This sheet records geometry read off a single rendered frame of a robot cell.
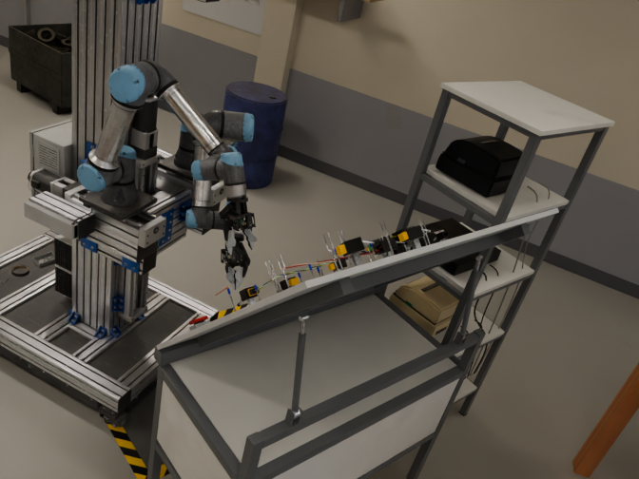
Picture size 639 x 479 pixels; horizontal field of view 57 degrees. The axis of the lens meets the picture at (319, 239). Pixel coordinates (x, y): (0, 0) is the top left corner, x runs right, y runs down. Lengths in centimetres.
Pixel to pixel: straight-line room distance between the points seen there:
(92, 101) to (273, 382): 139
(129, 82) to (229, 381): 113
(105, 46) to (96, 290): 123
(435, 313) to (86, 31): 198
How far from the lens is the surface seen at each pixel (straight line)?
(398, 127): 556
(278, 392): 229
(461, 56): 532
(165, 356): 230
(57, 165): 291
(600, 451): 367
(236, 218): 206
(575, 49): 521
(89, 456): 308
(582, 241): 563
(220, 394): 224
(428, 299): 294
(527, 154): 239
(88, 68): 268
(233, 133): 243
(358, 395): 209
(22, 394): 336
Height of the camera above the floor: 243
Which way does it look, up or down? 30 degrees down
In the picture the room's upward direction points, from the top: 14 degrees clockwise
